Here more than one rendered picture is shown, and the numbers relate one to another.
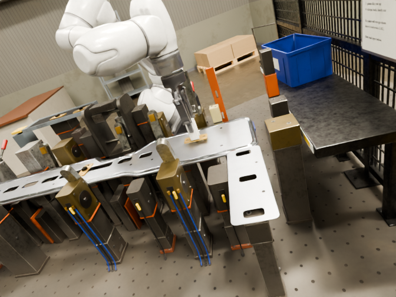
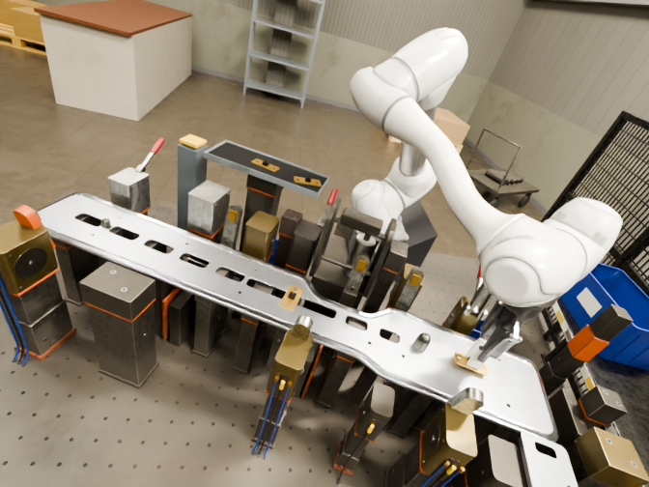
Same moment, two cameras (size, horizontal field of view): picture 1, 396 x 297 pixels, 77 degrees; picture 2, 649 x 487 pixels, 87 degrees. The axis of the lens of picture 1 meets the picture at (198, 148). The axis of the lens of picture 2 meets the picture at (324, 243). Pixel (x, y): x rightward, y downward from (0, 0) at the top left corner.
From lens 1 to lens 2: 0.63 m
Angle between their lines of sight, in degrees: 10
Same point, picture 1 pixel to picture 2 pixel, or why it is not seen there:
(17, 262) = (122, 362)
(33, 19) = not seen: outside the picture
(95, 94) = (226, 55)
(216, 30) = not seen: hidden behind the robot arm
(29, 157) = (205, 212)
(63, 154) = (259, 240)
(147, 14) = (599, 243)
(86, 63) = (515, 292)
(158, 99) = (386, 207)
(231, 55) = not seen: hidden behind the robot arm
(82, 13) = (424, 79)
